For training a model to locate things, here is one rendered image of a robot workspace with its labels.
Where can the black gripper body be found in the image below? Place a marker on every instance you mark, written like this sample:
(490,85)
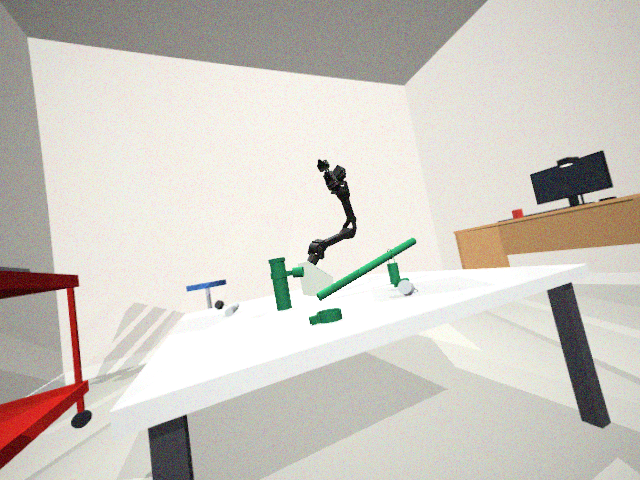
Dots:
(335,185)

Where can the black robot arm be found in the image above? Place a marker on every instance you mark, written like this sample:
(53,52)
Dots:
(342,192)

